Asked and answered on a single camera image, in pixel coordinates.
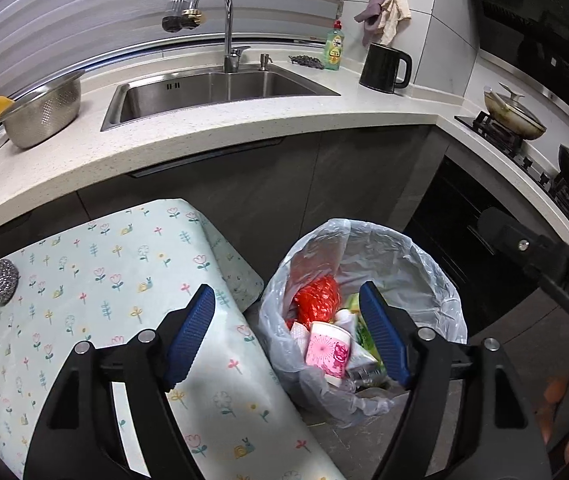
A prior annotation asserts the pink paper cup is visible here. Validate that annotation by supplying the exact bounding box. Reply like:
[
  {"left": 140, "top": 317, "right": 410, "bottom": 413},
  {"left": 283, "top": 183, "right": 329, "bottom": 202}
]
[{"left": 305, "top": 321, "right": 354, "bottom": 388}]

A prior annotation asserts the black built-in oven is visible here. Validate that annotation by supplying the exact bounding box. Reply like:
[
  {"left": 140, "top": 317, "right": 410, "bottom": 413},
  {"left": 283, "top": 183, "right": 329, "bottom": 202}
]
[{"left": 407, "top": 157, "right": 569, "bottom": 331}]

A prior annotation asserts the cream hanging cloth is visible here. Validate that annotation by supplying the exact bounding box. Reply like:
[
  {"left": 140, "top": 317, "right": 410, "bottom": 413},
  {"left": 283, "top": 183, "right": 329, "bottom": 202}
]
[{"left": 377, "top": 0, "right": 412, "bottom": 46}]

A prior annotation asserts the silver foil wrapper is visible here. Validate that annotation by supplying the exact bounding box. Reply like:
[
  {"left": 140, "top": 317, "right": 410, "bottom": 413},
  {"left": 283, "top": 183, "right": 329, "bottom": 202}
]
[{"left": 347, "top": 362, "right": 396, "bottom": 392}]

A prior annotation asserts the green dish soap bottle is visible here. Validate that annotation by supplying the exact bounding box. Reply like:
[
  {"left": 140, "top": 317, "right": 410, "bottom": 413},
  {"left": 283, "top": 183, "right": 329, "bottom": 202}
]
[{"left": 323, "top": 20, "right": 345, "bottom": 72}]

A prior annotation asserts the stainless steel colander bowl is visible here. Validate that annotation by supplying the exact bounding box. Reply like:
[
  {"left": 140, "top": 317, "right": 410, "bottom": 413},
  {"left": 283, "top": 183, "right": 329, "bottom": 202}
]
[{"left": 0, "top": 70, "right": 85, "bottom": 150}]

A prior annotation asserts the steel wool scourer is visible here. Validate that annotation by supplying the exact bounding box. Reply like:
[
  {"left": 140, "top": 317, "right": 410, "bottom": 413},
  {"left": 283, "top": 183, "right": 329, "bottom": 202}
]
[{"left": 0, "top": 259, "right": 19, "bottom": 306}]

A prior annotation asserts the black gas stove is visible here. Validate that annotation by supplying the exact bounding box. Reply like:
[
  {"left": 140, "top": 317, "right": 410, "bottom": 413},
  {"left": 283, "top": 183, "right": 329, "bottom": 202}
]
[{"left": 455, "top": 110, "right": 569, "bottom": 251}]

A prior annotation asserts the frying pan with glass lid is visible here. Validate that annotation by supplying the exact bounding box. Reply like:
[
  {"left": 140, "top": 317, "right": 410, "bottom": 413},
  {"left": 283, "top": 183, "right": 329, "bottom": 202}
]
[{"left": 483, "top": 82, "right": 548, "bottom": 141}]

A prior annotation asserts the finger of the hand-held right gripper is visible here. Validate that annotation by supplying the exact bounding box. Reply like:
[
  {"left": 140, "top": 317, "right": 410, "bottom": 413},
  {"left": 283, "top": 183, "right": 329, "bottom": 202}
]
[{"left": 479, "top": 207, "right": 569, "bottom": 289}]

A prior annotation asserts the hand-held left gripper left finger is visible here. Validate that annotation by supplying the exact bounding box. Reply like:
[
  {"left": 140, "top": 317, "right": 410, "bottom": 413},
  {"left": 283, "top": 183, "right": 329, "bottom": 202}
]
[{"left": 23, "top": 284, "right": 216, "bottom": 480}]

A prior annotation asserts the stainless steel sink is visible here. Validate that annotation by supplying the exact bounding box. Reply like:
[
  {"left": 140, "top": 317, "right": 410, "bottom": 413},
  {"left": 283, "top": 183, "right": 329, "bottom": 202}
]
[{"left": 100, "top": 64, "right": 341, "bottom": 132}]

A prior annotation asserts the dark scouring pad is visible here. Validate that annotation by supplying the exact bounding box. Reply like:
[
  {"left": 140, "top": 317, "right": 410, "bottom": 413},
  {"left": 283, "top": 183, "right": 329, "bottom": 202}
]
[{"left": 289, "top": 54, "right": 326, "bottom": 69}]

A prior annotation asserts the black electric kettle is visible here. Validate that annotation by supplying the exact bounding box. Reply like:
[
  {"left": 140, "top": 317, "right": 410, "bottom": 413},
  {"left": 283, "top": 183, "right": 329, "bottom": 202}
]
[{"left": 359, "top": 42, "right": 413, "bottom": 93}]

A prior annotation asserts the faucet water filter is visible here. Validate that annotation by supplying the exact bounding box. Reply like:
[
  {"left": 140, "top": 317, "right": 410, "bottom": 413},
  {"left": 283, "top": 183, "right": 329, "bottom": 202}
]
[{"left": 162, "top": 0, "right": 204, "bottom": 32}]

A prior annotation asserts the person's right hand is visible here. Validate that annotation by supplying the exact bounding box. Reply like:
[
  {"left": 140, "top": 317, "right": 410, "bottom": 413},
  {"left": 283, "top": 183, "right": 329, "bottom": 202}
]
[{"left": 539, "top": 375, "right": 569, "bottom": 463}]

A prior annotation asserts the green wrapper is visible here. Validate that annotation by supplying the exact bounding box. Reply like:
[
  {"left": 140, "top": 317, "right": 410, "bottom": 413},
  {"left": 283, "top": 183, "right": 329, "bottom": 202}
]
[{"left": 349, "top": 295, "right": 388, "bottom": 366}]

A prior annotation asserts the plastic-lined trash bin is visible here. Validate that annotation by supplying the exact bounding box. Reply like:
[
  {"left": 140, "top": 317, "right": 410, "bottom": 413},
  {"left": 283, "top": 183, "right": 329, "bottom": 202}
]
[{"left": 258, "top": 218, "right": 468, "bottom": 428}]

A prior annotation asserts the black range hood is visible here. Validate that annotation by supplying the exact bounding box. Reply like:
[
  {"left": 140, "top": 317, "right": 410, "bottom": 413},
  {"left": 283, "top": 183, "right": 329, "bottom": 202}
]
[{"left": 467, "top": 0, "right": 569, "bottom": 126}]

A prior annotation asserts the floral tablecloth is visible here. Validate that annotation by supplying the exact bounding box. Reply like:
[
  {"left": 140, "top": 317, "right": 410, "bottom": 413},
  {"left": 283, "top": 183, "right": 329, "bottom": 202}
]
[{"left": 0, "top": 199, "right": 345, "bottom": 480}]

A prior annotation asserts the chrome faucet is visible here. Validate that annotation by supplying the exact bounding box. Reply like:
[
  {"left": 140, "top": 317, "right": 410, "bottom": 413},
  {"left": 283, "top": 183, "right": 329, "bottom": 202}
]
[{"left": 192, "top": 0, "right": 251, "bottom": 73}]

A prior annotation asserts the purple hanging cloth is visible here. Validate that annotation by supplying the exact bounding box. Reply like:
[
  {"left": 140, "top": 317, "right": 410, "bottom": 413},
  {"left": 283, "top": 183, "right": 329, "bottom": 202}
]
[{"left": 355, "top": 0, "right": 395, "bottom": 47}]

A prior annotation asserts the red plastic bag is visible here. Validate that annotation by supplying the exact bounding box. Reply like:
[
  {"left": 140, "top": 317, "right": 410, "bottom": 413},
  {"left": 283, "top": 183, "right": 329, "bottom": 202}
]
[{"left": 292, "top": 276, "right": 341, "bottom": 331}]

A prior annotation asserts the grey kitchen cabinet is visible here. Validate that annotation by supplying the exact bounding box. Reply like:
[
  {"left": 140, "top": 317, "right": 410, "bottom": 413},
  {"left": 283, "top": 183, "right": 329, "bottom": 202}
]
[{"left": 74, "top": 125, "right": 450, "bottom": 311}]

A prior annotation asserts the grey striped window blind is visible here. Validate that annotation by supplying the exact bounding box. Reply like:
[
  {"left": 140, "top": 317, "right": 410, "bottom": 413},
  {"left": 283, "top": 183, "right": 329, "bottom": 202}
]
[{"left": 0, "top": 0, "right": 345, "bottom": 106}]

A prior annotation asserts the crumpled white tissue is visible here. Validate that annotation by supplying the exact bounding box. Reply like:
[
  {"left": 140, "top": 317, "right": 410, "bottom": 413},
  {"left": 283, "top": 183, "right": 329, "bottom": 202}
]
[{"left": 289, "top": 322, "right": 315, "bottom": 357}]

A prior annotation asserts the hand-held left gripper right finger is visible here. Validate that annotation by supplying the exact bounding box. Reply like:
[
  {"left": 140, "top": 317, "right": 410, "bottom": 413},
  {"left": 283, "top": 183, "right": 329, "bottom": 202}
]
[{"left": 357, "top": 281, "right": 553, "bottom": 480}]

